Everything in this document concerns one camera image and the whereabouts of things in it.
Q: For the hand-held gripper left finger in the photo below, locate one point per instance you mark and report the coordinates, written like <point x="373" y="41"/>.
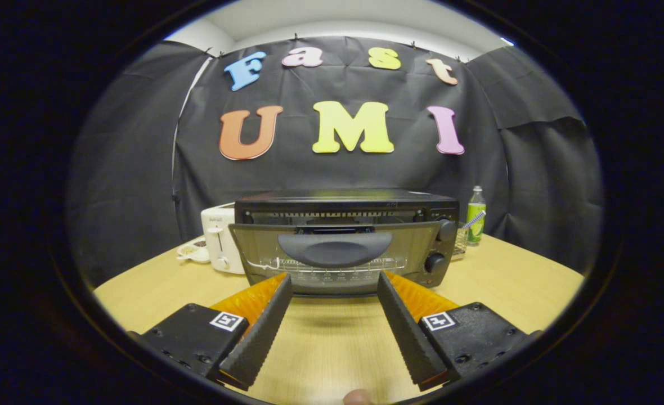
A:
<point x="264" y="326"/>

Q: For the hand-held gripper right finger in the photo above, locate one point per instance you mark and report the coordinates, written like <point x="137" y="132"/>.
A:
<point x="402" y="326"/>

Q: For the black toaster oven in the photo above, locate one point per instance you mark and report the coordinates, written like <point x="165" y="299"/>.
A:
<point x="337" y="250"/>

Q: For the white pop-up toaster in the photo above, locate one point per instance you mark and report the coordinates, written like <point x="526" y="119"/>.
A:
<point x="219" y="236"/>

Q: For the small white plate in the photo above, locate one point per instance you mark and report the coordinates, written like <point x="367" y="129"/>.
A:
<point x="192" y="251"/>

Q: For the green drink bottle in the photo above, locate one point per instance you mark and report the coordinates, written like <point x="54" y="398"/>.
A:
<point x="475" y="222"/>

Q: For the small ceiling light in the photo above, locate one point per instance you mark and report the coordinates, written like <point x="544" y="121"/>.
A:
<point x="506" y="41"/>

